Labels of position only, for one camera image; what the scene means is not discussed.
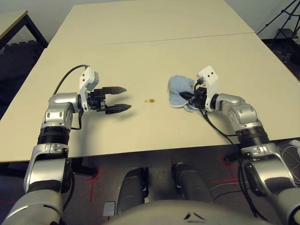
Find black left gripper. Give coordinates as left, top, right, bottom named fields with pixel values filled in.
left=87, top=86, right=132, bottom=115

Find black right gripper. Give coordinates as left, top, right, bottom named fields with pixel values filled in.
left=179, top=87, right=208, bottom=110

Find blue terry rag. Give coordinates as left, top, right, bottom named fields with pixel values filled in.
left=167, top=75, right=200, bottom=113

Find black table leg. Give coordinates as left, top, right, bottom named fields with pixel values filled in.
left=223, top=151, right=239, bottom=165
left=69, top=156, right=97, bottom=178

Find grey robot right leg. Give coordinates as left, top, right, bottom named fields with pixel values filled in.
left=171, top=162, right=214, bottom=205

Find grey robot leg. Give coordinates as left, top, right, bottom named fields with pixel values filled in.
left=116, top=167, right=150, bottom=215
left=171, top=162, right=214, bottom=205

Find red floor tape cross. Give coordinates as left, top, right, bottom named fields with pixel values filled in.
left=85, top=167, right=101, bottom=203

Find grey robot left leg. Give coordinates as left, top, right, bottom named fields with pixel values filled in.
left=116, top=167, right=150, bottom=215

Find black foam floor mat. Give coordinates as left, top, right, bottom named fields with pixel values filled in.
left=0, top=40, right=47, bottom=106
left=261, top=37, right=300, bottom=82

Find small grey box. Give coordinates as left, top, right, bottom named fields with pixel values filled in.
left=103, top=201, right=116, bottom=217

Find grey robot torso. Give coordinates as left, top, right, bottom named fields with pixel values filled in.
left=109, top=199, right=261, bottom=225

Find black step stool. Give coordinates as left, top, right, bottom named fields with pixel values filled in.
left=274, top=28, right=300, bottom=41

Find black tripod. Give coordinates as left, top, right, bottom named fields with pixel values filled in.
left=256, top=0, right=300, bottom=36

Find side table black legs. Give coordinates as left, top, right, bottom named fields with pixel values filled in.
left=0, top=9, right=49, bottom=51

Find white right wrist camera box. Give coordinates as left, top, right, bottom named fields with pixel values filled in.
left=196, top=66, right=221, bottom=111

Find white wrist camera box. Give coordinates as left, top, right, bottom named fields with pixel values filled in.
left=196, top=66, right=221, bottom=111
left=78, top=66, right=101, bottom=111

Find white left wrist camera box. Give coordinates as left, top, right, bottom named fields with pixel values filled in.
left=78, top=66, right=101, bottom=111

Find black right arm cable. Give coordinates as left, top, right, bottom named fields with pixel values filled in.
left=194, top=78, right=270, bottom=221

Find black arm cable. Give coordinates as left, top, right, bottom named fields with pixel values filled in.
left=52, top=65, right=91, bottom=131
left=194, top=78, right=270, bottom=221

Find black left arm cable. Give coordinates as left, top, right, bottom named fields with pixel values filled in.
left=52, top=65, right=91, bottom=131

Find white cable coil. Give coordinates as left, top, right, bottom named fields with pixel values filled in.
left=280, top=139, right=300, bottom=170

